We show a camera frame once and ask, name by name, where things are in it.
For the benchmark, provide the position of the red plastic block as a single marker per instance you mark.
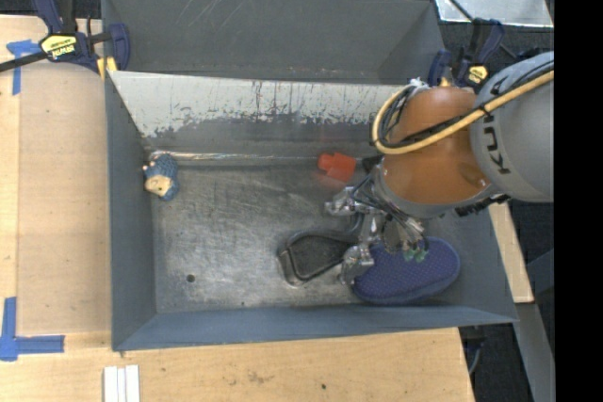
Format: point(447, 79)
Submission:
point(335, 165)

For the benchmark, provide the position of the blue and tan toy animal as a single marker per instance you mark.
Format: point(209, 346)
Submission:
point(162, 176)

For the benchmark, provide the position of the grey metal bin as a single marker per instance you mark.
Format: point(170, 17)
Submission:
point(226, 240)

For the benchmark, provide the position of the blue dotted cushion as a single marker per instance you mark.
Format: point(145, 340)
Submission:
point(410, 275)

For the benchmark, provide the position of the black mesh grey-framed pouch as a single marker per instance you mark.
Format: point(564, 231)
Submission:
point(313, 255)

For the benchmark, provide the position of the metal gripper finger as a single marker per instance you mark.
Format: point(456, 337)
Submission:
point(348, 275)
point(359, 255)

